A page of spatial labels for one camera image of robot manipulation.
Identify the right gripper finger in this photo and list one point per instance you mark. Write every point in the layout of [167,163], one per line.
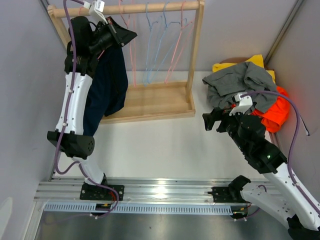
[209,120]
[218,114]

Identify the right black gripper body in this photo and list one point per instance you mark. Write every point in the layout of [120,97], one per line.
[231,125]

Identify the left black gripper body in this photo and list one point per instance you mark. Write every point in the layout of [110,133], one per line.
[106,37]

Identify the orange shorts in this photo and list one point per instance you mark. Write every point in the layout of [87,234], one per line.
[274,118]

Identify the blue hanger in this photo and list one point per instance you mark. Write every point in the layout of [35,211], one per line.
[168,36]
[154,31]

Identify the pink hanger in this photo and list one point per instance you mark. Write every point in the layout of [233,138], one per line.
[184,23]
[91,37]
[132,49]

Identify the grey shorts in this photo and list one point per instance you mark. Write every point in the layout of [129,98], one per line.
[224,84]

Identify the navy blue shorts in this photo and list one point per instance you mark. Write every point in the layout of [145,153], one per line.
[107,92]

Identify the yellow shorts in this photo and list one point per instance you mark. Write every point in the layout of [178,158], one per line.
[255,59]

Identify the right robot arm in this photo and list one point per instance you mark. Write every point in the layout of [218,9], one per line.
[298,212]

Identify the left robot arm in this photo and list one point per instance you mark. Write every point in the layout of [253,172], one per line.
[68,137]

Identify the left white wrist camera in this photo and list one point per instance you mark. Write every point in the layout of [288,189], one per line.
[95,10]

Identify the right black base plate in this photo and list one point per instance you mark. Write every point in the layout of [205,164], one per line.
[224,194]

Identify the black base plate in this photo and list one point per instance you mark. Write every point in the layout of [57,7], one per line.
[224,194]
[117,192]

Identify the slotted grey cable duct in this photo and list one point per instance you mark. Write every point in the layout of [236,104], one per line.
[135,208]

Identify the aluminium mounting rail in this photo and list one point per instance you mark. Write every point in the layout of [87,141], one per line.
[136,190]

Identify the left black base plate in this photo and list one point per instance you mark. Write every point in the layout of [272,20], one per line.
[117,192]

